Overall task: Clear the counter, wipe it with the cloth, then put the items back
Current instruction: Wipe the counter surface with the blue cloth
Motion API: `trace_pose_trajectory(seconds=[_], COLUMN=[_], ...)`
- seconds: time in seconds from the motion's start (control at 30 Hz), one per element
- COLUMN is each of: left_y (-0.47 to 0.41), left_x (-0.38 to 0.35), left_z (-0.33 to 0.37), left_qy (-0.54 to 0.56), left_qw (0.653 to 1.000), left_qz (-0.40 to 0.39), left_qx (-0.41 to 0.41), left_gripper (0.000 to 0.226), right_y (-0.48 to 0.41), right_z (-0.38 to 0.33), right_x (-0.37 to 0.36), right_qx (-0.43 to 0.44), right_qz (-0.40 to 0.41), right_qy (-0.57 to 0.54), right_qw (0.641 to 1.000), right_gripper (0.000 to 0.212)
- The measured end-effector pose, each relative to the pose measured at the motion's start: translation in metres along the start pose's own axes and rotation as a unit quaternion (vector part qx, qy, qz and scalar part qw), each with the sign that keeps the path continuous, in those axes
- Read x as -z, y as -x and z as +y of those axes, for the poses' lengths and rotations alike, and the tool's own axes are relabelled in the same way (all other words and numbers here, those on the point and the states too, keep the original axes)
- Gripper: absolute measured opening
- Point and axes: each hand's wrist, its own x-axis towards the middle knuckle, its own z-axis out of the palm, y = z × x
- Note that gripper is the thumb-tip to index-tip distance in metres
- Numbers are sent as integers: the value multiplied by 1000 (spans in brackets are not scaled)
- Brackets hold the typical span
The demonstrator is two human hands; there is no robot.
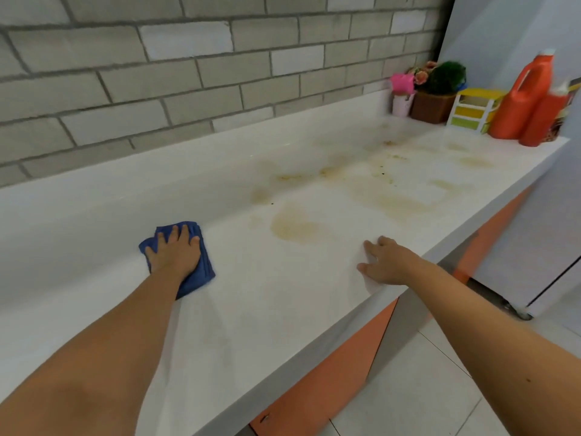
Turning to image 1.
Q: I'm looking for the person's left hand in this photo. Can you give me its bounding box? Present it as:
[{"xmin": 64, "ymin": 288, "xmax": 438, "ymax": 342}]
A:
[{"xmin": 144, "ymin": 224, "xmax": 202, "ymax": 283}]

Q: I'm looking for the person's right hand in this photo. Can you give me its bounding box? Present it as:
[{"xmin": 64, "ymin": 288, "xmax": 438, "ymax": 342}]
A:
[{"xmin": 356, "ymin": 236, "xmax": 430, "ymax": 286}]

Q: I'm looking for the blue cloth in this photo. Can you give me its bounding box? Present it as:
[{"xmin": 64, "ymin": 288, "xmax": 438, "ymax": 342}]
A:
[{"xmin": 139, "ymin": 221, "xmax": 217, "ymax": 300}]

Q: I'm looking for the brown tissue box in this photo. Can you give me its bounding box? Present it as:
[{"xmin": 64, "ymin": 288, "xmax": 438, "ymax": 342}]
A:
[{"xmin": 410, "ymin": 90, "xmax": 457, "ymax": 125}]

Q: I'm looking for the yellow mini drawer organizer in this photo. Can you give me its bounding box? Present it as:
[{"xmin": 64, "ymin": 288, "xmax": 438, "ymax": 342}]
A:
[{"xmin": 446, "ymin": 87, "xmax": 507, "ymax": 134}]

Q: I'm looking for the orange plastic jug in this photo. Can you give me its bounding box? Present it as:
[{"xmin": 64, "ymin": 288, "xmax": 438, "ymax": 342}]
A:
[{"xmin": 488, "ymin": 48, "xmax": 557, "ymax": 140}]

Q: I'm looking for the red squeeze bottle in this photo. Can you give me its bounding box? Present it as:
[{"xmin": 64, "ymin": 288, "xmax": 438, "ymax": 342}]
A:
[{"xmin": 519, "ymin": 81, "xmax": 571, "ymax": 148}]

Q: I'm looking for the black coffee granules pouch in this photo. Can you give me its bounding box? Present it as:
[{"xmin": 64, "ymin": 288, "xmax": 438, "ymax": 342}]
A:
[{"xmin": 542, "ymin": 78, "xmax": 581, "ymax": 144}]

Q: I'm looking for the person's left forearm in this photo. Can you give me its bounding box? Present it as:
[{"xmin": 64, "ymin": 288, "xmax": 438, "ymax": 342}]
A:
[{"xmin": 0, "ymin": 269, "xmax": 185, "ymax": 436}]

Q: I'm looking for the person's right forearm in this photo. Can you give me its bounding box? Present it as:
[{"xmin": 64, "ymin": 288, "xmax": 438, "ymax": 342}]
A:
[{"xmin": 406, "ymin": 258, "xmax": 581, "ymax": 436}]

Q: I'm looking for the white countertop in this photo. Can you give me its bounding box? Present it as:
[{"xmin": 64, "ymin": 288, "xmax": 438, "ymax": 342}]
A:
[{"xmin": 0, "ymin": 88, "xmax": 571, "ymax": 436}]

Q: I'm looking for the orange cabinet front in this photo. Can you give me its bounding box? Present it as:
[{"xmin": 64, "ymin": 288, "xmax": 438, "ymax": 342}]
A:
[{"xmin": 248, "ymin": 185, "xmax": 534, "ymax": 436}]

